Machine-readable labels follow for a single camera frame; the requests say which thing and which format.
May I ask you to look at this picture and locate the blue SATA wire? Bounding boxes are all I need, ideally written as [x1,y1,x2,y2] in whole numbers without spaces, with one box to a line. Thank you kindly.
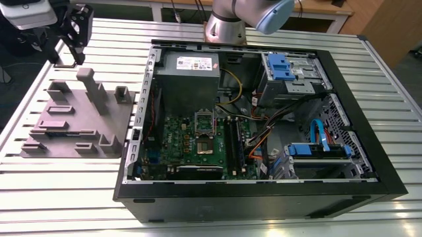
[309,118,331,152]

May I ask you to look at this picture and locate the red twisted wire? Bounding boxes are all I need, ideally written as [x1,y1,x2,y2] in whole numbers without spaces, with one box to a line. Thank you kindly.
[145,90,157,143]

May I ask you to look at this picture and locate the wooden cabinet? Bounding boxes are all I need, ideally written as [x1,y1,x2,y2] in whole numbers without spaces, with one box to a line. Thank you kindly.
[339,0,422,72]

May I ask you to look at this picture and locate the black PC case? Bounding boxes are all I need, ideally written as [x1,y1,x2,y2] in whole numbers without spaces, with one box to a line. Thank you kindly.
[110,38,410,224]

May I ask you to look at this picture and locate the yellow wire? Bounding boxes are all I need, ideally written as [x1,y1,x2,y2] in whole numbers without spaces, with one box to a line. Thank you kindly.
[216,68,244,106]

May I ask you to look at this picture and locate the black case fan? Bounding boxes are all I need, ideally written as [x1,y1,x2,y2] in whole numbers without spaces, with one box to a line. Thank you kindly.
[144,86,164,151]

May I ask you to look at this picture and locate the grey metal drive cage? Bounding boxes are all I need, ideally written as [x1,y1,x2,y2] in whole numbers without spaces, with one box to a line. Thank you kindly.
[256,52,332,107]

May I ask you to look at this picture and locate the CPU socket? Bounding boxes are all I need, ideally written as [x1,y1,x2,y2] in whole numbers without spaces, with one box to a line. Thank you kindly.
[196,137,217,156]

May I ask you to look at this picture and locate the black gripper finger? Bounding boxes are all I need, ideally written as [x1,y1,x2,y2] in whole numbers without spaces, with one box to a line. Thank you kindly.
[18,27,62,65]
[61,3,93,66]

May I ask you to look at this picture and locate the metal socket cover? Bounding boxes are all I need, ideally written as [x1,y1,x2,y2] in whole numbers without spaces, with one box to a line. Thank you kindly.
[193,110,217,137]

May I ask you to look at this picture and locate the white and black wire bundle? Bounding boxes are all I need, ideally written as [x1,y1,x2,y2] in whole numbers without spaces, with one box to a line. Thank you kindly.
[216,103,268,122]

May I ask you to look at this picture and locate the grey metal disk bay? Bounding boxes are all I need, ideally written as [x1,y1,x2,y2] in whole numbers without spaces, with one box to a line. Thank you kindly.
[281,142,359,180]

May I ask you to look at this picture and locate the blue disk carrier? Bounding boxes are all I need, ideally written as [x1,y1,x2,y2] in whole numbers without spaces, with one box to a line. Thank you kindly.
[287,144,352,160]

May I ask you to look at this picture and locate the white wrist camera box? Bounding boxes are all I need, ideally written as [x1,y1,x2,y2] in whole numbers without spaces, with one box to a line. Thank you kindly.
[0,0,58,31]

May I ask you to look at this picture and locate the green motherboard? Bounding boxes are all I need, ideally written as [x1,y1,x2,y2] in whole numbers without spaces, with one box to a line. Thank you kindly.
[141,115,261,181]

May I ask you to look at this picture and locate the grey parts rack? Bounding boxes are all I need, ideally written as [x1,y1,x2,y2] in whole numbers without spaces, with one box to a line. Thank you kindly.
[18,68,137,160]

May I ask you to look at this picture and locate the grey power supply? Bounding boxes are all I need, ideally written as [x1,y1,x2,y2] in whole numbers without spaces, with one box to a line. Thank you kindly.
[153,51,220,117]

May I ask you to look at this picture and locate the black graphics card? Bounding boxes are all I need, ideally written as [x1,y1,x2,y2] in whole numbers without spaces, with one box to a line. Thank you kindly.
[165,163,224,181]

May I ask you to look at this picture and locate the black RAM slot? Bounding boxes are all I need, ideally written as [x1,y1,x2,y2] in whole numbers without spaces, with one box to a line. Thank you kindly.
[223,118,236,173]
[231,118,244,173]
[227,118,240,173]

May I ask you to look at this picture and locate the dark RAM stick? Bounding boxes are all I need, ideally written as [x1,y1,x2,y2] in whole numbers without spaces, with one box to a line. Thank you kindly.
[45,132,82,138]

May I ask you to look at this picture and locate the black cable with silver plug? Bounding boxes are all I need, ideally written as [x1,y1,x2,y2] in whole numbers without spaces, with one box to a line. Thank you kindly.
[169,0,182,25]

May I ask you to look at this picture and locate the blue plastic drive rails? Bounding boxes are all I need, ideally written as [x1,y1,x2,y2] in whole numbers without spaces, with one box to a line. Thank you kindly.
[267,53,296,81]

